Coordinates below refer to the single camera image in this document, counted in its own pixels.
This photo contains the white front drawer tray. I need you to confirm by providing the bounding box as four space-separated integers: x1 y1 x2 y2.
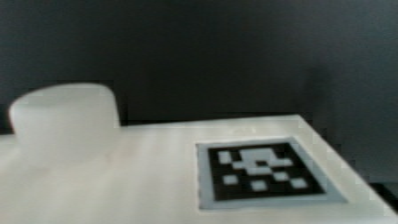
0 83 398 224

